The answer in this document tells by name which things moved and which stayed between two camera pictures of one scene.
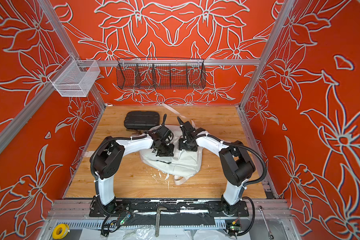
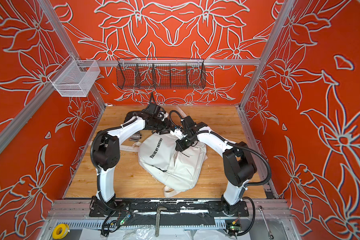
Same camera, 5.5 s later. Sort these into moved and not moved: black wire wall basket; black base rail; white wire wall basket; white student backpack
Moved: white student backpack
Not moved: black base rail; black wire wall basket; white wire wall basket
